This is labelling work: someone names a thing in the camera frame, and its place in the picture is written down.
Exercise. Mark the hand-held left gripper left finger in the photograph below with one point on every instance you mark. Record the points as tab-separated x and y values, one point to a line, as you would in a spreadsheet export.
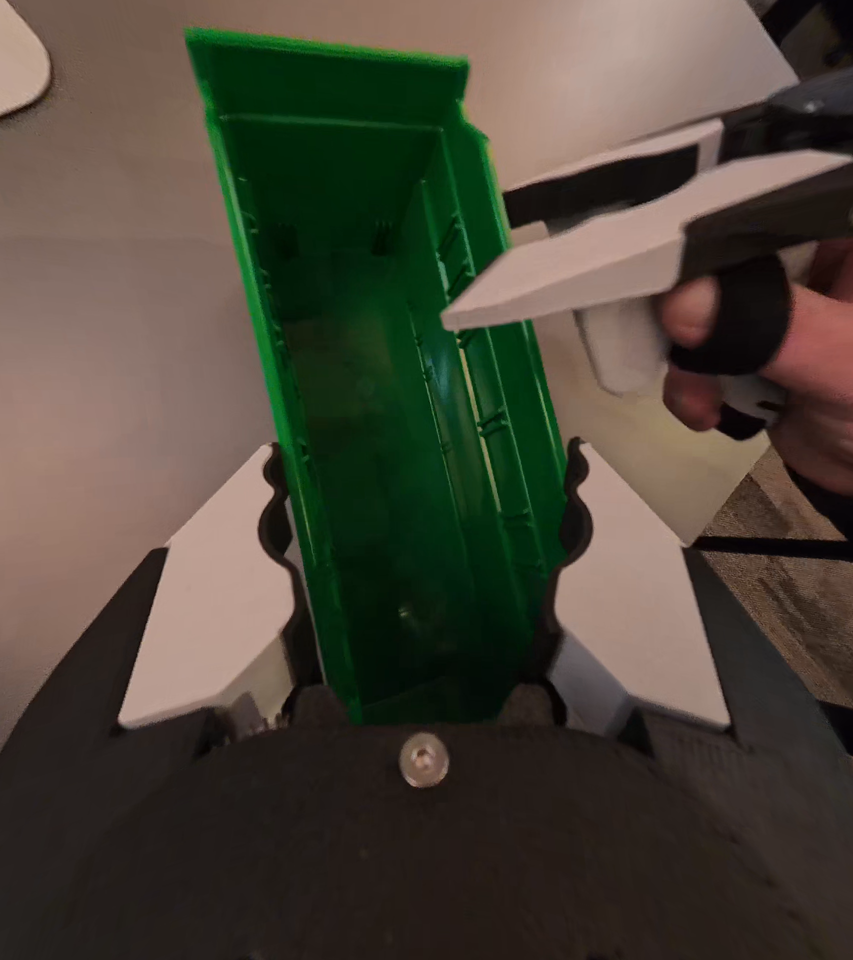
201	622

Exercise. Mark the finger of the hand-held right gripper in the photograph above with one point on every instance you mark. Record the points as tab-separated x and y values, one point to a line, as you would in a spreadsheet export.
584	262
636	161

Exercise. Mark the green plastic bin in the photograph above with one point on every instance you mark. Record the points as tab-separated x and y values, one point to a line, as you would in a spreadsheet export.
396	487

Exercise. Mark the person's right hand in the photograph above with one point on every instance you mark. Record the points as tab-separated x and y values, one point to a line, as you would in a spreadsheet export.
846	375

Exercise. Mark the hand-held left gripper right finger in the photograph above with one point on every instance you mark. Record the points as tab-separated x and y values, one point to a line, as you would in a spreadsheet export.
644	622

